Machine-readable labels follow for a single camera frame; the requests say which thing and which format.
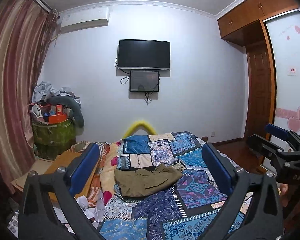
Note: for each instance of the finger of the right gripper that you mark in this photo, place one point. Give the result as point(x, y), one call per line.
point(289, 136)
point(267, 149)

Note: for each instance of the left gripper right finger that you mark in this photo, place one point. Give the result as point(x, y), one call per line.
point(264, 216)

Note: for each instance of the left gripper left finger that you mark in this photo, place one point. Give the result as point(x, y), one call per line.
point(37, 218)

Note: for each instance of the khaki cargo pants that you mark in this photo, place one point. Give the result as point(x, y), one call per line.
point(143, 183)

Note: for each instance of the person right hand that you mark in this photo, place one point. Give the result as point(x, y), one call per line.
point(284, 195)

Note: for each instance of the wooden door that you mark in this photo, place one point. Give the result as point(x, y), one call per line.
point(259, 89)

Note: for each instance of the white crumpled cloth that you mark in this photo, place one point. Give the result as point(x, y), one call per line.
point(93, 211)

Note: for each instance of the green storage basket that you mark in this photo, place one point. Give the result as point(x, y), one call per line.
point(52, 140)

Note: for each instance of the blue patchwork quilt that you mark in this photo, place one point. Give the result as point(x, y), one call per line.
point(182, 211)

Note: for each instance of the orange box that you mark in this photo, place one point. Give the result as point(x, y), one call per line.
point(57, 118)

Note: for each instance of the frosted sliding wardrobe door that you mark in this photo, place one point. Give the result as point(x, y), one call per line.
point(284, 36)

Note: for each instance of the black folded garment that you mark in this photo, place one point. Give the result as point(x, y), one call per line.
point(149, 168)

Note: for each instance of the grey stuffed toy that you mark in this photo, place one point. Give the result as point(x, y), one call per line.
point(69, 102)

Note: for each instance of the wooden overhead cabinet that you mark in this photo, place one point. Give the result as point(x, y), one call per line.
point(242, 25)

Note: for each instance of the yellow curved pillow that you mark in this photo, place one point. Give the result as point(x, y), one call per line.
point(139, 125)

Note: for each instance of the striped red curtain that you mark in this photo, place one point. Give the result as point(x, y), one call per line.
point(26, 31)

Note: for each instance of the white air conditioner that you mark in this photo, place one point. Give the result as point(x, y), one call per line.
point(90, 18)

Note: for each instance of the white wall socket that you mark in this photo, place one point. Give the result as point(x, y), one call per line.
point(212, 133)

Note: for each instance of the small black wall monitor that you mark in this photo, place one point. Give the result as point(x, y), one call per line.
point(144, 81)

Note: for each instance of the wall mounted black television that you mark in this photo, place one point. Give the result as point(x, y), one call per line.
point(144, 54)

